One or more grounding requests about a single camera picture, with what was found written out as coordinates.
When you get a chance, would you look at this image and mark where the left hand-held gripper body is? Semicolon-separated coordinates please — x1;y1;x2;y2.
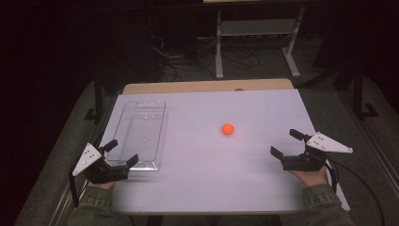
72;142;131;185

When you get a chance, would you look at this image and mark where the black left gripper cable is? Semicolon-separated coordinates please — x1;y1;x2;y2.
69;170;90;209

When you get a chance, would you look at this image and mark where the orange ball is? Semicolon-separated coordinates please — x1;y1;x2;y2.
221;122;235;137

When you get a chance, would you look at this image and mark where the aluminium floor rail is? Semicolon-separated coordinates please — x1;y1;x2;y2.
340;92;399;197

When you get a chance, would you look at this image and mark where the person's left hand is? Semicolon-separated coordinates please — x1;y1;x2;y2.
88;181;116;191

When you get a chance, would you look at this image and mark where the white metal desk frame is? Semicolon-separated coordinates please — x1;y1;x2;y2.
215;6;306;80

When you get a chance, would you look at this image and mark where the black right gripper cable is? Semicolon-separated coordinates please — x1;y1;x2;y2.
323;159;386;226

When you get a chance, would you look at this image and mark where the clear plastic tray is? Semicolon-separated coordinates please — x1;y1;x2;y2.
105;100;169;172

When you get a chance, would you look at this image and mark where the person's right hand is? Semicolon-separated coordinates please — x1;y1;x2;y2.
290;166;329;188

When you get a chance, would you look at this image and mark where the tangle of black floor cables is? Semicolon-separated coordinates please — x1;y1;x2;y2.
150;33;262;83

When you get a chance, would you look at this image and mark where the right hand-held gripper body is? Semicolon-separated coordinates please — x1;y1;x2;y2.
281;131;354;172

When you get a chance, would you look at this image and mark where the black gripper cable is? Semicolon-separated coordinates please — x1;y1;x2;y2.
69;170;90;209
323;159;386;226

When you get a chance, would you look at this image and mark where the black metal stand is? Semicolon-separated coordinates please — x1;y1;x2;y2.
83;67;105;124
351;60;379;121

